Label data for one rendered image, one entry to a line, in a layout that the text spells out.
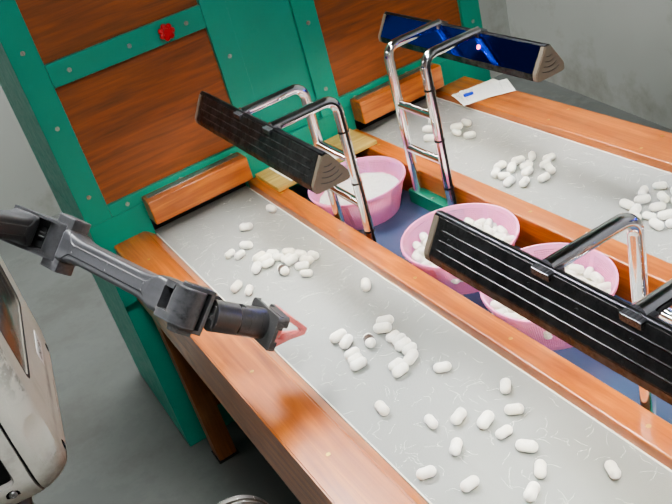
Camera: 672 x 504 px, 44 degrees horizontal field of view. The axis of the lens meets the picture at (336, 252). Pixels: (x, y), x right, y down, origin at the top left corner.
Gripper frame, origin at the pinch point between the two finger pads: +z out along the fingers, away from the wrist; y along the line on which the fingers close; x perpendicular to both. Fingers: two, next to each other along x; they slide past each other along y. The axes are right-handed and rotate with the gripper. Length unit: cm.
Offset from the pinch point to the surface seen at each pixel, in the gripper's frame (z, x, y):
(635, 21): 200, -117, 127
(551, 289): -3, -29, -52
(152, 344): 17, 43, 91
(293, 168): -2.4, -26.4, 18.2
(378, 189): 46, -24, 53
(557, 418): 24.9, -6.3, -40.9
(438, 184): 53, -31, 39
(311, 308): 15.1, 1.8, 20.2
